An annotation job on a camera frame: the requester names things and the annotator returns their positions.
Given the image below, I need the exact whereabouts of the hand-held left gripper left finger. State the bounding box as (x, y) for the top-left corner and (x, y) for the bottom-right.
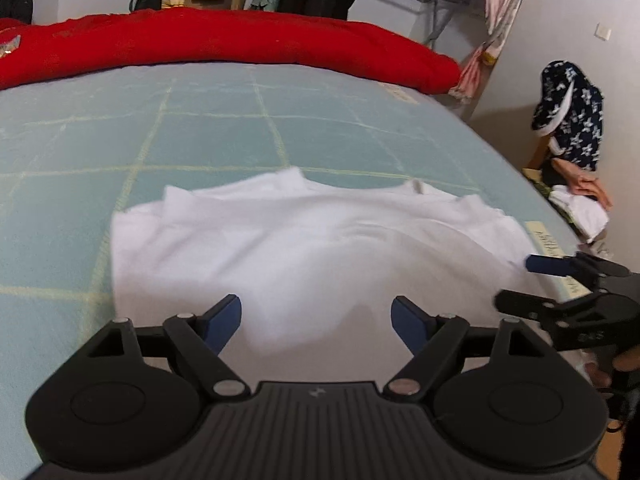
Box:
(87, 294), (251, 403)

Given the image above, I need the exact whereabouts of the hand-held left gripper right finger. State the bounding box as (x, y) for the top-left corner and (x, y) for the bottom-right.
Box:
(382, 295), (546, 403)

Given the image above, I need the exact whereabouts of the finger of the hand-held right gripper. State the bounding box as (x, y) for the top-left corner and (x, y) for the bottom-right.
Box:
(525, 252), (628, 281)
(495, 289), (566, 323)

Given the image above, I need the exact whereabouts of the white printed sweatshirt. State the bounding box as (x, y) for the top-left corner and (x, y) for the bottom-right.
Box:
(111, 167), (601, 386)

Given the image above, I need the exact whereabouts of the metal clothes drying rack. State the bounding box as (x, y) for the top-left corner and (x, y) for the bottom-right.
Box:
(350, 0), (488, 51)

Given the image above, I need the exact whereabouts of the person's right hand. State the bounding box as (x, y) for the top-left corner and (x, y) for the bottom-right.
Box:
(586, 345), (640, 386)

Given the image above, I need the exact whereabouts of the white folded cloth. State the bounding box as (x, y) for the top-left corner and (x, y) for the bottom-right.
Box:
(550, 185), (610, 243)

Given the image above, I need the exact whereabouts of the green patterned cushion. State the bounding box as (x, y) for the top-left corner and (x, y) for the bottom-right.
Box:
(522, 166), (556, 196)

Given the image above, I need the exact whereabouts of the wooden chair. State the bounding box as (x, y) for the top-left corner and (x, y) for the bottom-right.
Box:
(522, 135), (556, 186)

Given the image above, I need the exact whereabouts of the dark star print garment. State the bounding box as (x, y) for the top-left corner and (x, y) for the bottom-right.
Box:
(531, 60), (606, 173)

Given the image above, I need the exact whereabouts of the green checked bed sheet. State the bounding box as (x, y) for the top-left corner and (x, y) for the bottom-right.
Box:
(0, 62), (616, 480)

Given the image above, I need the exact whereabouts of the pink floral curtain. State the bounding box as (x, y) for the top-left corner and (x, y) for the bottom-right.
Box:
(447, 0), (528, 106)

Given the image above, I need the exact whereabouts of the red quilt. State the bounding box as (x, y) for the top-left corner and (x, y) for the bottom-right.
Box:
(0, 7), (462, 95)

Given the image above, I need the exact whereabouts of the black backpack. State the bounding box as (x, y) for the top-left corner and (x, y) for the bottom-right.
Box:
(0, 0), (35, 25)

